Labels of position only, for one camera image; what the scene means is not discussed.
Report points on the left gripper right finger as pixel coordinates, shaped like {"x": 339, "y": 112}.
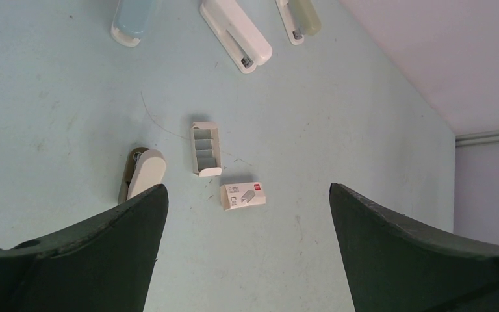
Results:
{"x": 395, "y": 263}

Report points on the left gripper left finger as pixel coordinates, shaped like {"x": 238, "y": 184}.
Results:
{"x": 103, "y": 263}

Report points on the beige brown stapler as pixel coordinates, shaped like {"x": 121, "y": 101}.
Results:
{"x": 144, "y": 168}

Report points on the light blue stapler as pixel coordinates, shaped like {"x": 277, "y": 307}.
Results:
{"x": 131, "y": 20}

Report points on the white stapler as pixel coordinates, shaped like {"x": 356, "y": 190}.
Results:
{"x": 239, "y": 36}

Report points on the olive green stapler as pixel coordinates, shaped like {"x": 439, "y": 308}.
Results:
{"x": 299, "y": 18}

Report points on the white staple box sleeve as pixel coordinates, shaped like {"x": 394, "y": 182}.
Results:
{"x": 241, "y": 195}

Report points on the open staple tray box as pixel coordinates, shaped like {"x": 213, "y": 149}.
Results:
{"x": 205, "y": 144}

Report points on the right aluminium frame post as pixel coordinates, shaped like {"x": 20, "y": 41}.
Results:
{"x": 477, "y": 139}

